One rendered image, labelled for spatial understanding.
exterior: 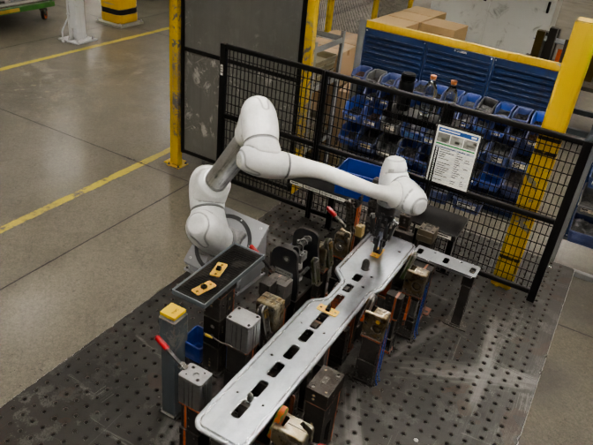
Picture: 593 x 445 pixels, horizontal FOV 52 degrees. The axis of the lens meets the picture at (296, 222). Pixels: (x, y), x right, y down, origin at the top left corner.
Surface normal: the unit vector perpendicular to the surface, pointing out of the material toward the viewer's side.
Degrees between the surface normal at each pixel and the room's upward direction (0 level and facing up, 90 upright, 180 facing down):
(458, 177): 90
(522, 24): 90
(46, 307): 0
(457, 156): 90
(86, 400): 0
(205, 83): 89
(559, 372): 0
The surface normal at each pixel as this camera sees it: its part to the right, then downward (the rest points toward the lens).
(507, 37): -0.50, 0.40
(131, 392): 0.10, -0.85
